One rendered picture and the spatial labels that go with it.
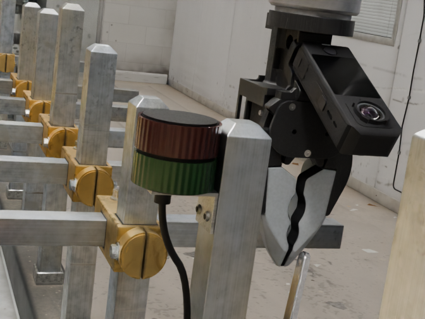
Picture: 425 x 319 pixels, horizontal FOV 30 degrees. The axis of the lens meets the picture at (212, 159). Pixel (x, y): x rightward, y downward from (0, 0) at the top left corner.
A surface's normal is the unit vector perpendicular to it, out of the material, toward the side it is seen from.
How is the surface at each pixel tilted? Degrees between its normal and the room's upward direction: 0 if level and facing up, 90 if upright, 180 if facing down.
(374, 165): 90
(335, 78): 27
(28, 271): 0
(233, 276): 90
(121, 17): 90
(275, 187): 90
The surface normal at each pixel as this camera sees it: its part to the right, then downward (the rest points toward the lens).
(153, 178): -0.43, 0.14
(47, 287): 0.13, -0.97
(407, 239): -0.94, -0.05
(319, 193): 0.33, 0.24
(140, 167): -0.76, 0.04
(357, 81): 0.28, -0.75
